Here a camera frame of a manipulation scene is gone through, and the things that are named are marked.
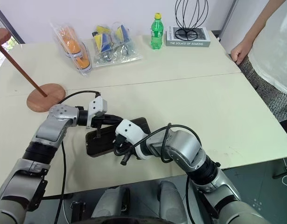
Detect grey hardcover book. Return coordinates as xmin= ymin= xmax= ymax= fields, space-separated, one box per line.
xmin=165 ymin=26 xmax=211 ymax=48

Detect person's black-white patterned trousers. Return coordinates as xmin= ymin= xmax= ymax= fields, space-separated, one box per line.
xmin=237 ymin=55 xmax=287 ymax=123

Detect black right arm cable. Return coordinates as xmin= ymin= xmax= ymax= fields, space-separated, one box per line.
xmin=113 ymin=123 xmax=203 ymax=224

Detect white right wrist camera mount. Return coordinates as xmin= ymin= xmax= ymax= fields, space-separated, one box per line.
xmin=115 ymin=119 xmax=155 ymax=161

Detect plastic bag with yellow-blue items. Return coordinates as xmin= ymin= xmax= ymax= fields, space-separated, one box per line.
xmin=91 ymin=21 xmax=144 ymax=69

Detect black wire ornament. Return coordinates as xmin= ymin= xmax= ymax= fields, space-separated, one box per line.
xmin=174 ymin=0 xmax=209 ymax=41

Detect dark tool case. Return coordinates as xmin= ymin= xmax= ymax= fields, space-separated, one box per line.
xmin=85 ymin=117 xmax=151 ymax=158

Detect plastic bag with orange items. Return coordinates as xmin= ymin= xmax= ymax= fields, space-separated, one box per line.
xmin=49 ymin=21 xmax=94 ymax=76

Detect grey rounded shape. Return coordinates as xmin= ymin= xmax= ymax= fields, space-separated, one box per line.
xmin=90 ymin=186 xmax=131 ymax=220
xmin=158 ymin=180 xmax=189 ymax=224

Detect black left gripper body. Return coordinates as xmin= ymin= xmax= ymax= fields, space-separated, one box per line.
xmin=91 ymin=113 xmax=112 ymax=140

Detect small black bracket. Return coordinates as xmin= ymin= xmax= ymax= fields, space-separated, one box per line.
xmin=69 ymin=200 xmax=87 ymax=216

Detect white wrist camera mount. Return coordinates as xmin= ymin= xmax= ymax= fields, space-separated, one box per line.
xmin=115 ymin=119 xmax=155 ymax=161
xmin=85 ymin=96 xmax=109 ymax=129

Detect person in white shirt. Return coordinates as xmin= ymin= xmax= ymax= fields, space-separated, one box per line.
xmin=246 ymin=0 xmax=287 ymax=98

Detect person's bare hand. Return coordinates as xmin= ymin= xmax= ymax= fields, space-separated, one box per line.
xmin=230 ymin=41 xmax=252 ymax=64

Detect dark window frame bar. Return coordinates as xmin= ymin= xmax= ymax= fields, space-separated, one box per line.
xmin=0 ymin=2 xmax=26 ymax=44

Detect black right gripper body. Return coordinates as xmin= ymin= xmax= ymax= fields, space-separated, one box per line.
xmin=119 ymin=134 xmax=136 ymax=166

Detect green plastic soda bottle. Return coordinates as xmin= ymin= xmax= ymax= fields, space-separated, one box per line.
xmin=150 ymin=13 xmax=163 ymax=50

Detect round wooden stand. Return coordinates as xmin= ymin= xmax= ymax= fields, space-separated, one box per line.
xmin=0 ymin=28 xmax=67 ymax=113

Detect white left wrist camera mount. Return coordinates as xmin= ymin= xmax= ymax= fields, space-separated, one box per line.
xmin=85 ymin=96 xmax=109 ymax=129

